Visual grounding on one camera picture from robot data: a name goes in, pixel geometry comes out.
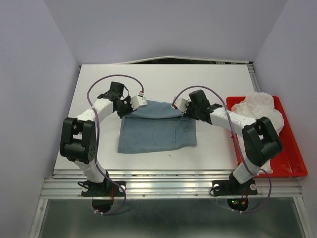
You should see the light blue denim skirt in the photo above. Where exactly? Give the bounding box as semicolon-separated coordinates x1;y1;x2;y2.
117;100;197;154

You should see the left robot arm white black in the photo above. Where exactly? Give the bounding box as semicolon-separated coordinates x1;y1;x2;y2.
59;82;133;195

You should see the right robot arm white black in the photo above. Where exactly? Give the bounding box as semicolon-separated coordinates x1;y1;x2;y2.
173;90;283;193

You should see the white skirt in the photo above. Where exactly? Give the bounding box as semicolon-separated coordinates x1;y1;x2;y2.
231;91;284;174

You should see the red plastic tray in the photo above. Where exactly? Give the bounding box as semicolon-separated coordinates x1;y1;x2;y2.
226;96;308;178

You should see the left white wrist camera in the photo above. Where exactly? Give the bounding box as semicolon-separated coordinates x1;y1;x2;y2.
130;92;148;111

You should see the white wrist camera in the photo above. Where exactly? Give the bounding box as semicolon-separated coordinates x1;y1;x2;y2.
172;98;191;114
130;92;148;111

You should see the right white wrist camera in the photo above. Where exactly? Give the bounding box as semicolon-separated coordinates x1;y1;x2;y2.
172;98;191;114

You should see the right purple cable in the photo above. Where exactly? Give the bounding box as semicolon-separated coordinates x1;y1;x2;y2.
172;86;272;214

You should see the purple cable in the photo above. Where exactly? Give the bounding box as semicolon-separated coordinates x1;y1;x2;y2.
172;86;272;214
87;75;146;216

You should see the aluminium extrusion frame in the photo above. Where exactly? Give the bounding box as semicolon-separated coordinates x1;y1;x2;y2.
29;61;310;238

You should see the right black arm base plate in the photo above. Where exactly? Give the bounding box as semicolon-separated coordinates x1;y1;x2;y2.
209;179;258;197

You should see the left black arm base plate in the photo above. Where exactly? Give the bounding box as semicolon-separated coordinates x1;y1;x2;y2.
77;179;124;197

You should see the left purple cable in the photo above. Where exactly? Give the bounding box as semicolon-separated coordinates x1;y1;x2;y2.
87;75;146;216

